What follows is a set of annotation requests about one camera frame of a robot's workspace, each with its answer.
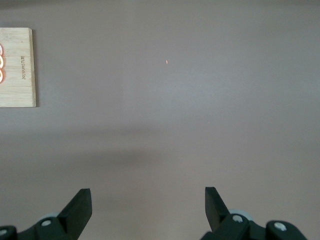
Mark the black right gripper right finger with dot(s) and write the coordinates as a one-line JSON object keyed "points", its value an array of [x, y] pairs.
{"points": [[217, 220]]}

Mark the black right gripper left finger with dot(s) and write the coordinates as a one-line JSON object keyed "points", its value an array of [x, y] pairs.
{"points": [[72, 220]]}

